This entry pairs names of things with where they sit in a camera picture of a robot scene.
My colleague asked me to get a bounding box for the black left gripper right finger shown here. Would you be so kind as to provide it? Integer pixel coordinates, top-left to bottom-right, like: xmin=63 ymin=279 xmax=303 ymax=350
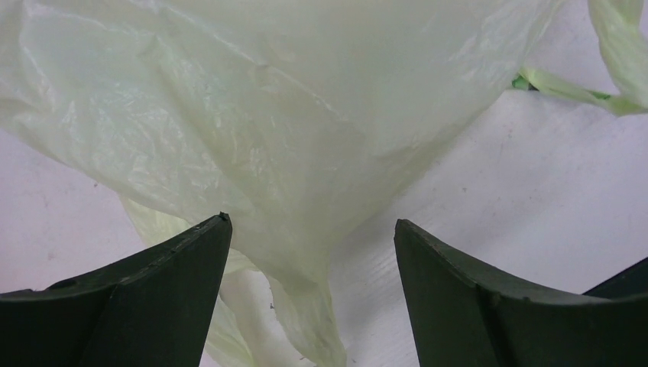
xmin=394 ymin=219 xmax=647 ymax=366

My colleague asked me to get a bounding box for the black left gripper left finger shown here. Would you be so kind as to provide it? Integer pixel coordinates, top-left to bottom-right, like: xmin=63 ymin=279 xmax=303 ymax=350
xmin=1 ymin=213 xmax=232 ymax=366

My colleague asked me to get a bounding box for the pale green plastic grocery bag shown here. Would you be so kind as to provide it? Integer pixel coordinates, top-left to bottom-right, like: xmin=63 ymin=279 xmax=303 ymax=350
xmin=1 ymin=1 xmax=647 ymax=366

